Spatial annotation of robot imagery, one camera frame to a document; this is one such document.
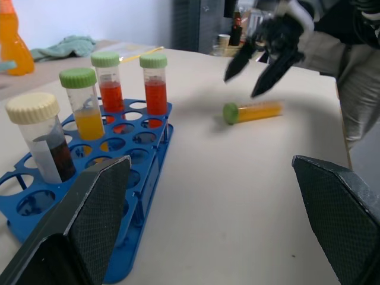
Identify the yellow thin strip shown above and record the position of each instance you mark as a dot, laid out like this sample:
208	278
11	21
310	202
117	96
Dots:
142	54

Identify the paper cup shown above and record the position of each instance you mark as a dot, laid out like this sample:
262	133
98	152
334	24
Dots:
224	41

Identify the grey cabinet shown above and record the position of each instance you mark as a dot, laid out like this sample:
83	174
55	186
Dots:
196	23

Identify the cream-capped tube with dark liquid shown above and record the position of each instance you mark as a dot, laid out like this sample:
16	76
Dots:
32	107

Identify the orange plastic bottle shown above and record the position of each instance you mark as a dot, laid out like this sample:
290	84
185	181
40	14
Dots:
16	47

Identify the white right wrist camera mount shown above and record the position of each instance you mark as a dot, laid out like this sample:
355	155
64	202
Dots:
300	13

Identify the blue test tube rack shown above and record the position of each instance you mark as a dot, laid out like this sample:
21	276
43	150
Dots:
59	190

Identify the silver and black robot body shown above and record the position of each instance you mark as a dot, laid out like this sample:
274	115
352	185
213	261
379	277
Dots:
359	86

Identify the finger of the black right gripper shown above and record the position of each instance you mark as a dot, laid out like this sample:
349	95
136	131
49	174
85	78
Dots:
240	60
274	72

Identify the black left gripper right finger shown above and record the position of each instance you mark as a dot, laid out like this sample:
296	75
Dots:
341	213

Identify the dark bottle with red label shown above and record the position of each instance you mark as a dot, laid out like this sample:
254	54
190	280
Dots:
236	29

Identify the green-capped tube with red liquid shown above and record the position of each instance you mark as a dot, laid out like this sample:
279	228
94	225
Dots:
155	98
110	95

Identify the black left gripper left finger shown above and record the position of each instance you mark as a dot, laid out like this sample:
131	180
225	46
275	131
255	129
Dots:
89	219

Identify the teal cloth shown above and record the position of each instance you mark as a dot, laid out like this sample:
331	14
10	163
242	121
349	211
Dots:
68	46

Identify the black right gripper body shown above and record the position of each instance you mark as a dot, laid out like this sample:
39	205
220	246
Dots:
279	32

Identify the green-capped tube with yellow liquid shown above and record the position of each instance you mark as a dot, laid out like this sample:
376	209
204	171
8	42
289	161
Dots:
89	127
258	112

